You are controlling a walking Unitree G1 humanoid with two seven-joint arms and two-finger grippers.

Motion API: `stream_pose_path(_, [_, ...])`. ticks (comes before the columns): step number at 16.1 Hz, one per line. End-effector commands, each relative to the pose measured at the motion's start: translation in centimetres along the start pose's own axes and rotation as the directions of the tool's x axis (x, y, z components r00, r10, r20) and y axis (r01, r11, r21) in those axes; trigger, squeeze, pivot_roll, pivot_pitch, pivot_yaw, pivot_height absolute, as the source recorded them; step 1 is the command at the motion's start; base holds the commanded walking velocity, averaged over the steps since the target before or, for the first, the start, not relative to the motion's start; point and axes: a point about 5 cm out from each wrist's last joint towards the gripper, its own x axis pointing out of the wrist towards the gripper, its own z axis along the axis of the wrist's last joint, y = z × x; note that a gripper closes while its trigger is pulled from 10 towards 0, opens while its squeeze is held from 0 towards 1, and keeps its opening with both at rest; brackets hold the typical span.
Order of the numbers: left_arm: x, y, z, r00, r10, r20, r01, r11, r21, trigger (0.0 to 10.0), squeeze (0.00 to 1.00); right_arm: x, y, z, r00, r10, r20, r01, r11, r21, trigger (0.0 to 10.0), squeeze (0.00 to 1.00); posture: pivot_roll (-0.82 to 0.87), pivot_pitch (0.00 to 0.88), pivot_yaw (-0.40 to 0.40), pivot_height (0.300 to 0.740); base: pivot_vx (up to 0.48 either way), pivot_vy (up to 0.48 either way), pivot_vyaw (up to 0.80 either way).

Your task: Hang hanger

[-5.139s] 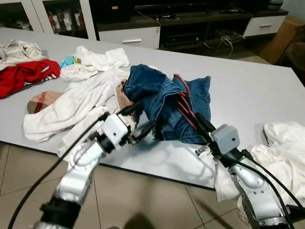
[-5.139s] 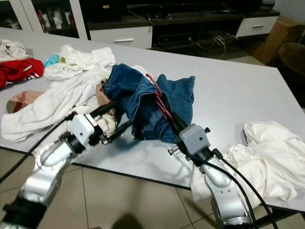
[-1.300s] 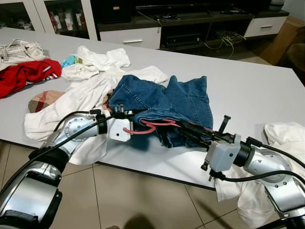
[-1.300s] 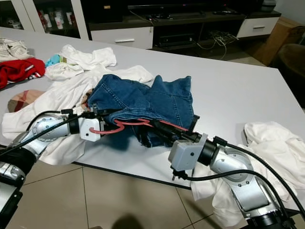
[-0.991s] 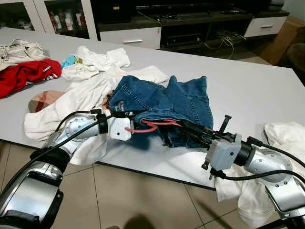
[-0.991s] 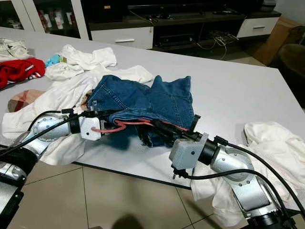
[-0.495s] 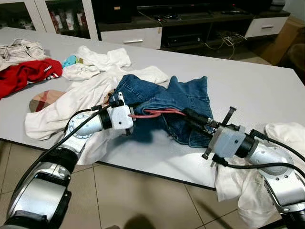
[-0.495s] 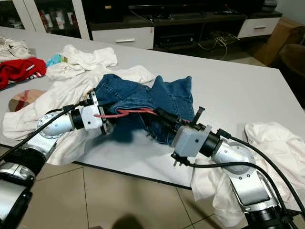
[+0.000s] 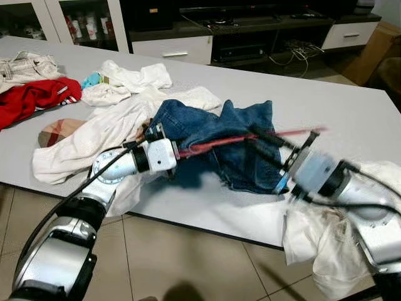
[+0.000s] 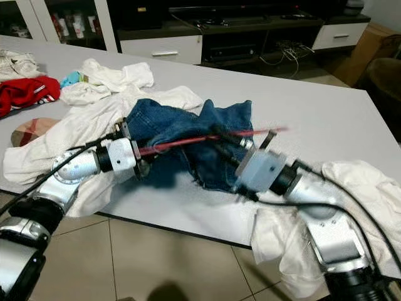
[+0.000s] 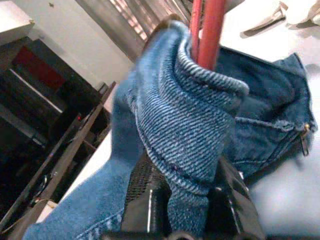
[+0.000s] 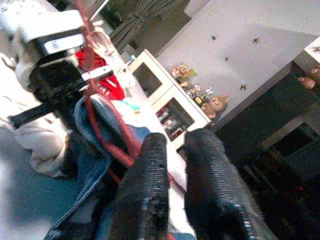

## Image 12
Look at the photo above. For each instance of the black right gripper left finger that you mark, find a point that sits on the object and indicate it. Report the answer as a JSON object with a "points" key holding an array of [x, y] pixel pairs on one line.
{"points": [[152, 187]]}

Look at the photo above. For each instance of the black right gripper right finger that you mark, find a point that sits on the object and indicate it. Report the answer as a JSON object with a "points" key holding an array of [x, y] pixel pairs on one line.
{"points": [[217, 190]]}

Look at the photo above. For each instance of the white tank top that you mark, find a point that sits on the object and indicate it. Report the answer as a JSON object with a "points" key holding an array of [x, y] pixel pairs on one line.
{"points": [[25, 140]]}

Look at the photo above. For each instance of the blue denim jacket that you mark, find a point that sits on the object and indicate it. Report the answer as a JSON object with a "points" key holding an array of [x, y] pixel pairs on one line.
{"points": [[87, 175]]}

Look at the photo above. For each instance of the red sweater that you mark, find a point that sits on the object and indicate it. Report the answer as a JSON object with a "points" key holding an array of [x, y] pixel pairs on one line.
{"points": [[110, 87]]}

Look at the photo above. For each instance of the dark TV stand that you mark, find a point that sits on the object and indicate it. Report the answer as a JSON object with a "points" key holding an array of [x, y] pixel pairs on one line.
{"points": [[275, 150]]}

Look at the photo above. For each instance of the small turquoise garment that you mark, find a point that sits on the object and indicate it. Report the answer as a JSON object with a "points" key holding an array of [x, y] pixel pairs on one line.
{"points": [[133, 107]]}

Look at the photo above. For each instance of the beige plush toy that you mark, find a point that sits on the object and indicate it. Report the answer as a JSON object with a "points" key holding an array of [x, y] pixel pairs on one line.
{"points": [[215, 106]]}

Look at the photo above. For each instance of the white glass door cabinet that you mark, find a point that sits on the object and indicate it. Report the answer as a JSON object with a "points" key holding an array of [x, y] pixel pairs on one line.
{"points": [[175, 100]]}

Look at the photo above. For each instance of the small trophy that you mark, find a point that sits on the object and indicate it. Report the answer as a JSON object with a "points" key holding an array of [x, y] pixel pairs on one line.
{"points": [[200, 98]]}

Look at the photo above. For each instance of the glass ball ornament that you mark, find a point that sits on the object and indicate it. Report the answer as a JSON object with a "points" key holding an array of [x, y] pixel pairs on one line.
{"points": [[209, 90]]}

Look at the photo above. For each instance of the grey curtain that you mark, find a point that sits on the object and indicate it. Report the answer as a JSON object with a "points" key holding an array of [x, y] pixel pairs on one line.
{"points": [[140, 22]]}

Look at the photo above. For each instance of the yellow green ornament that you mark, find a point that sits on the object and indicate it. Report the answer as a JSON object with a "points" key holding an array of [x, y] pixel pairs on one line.
{"points": [[193, 73]]}

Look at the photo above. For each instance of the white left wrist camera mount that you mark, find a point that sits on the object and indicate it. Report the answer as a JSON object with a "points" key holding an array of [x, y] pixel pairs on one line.
{"points": [[37, 22]]}

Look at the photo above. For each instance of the white door frame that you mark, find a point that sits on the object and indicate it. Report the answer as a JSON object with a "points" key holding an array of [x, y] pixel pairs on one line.
{"points": [[100, 10]]}

